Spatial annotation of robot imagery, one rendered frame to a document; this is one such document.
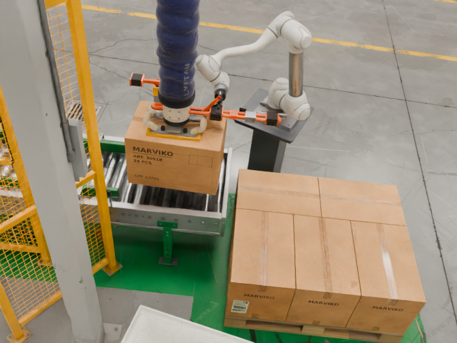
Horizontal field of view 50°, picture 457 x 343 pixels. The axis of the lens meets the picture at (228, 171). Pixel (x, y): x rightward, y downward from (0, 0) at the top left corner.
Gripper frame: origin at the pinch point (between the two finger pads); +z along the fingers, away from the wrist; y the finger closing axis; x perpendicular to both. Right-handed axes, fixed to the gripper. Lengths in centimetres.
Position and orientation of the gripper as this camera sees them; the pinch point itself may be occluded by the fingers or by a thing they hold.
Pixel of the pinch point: (217, 112)
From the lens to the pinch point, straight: 305.7
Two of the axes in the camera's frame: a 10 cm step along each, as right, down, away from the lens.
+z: -0.6, 7.0, -7.1
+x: -9.9, -1.0, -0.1
